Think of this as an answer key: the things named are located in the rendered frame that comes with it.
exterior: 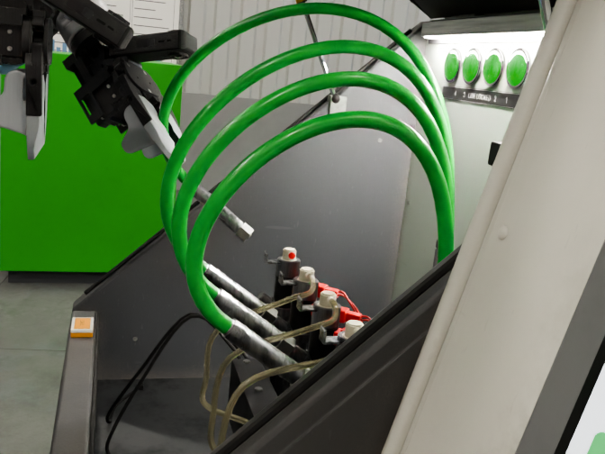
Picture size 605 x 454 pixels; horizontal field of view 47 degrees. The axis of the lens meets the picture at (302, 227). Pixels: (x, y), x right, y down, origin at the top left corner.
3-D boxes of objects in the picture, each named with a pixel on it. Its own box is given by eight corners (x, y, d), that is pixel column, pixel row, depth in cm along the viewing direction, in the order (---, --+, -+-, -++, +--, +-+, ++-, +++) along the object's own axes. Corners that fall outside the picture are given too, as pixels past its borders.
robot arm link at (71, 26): (117, 8, 99) (81, -14, 91) (132, 33, 98) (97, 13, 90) (79, 41, 101) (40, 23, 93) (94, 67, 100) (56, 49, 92)
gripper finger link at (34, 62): (26, 112, 73) (28, 26, 71) (44, 113, 73) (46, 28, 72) (21, 116, 69) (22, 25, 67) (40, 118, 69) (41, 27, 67)
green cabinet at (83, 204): (159, 248, 502) (170, 62, 473) (170, 286, 421) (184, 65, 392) (17, 244, 475) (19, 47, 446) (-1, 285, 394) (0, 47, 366)
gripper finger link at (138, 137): (147, 181, 90) (118, 126, 93) (181, 154, 89) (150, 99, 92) (132, 177, 87) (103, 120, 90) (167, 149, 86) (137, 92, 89)
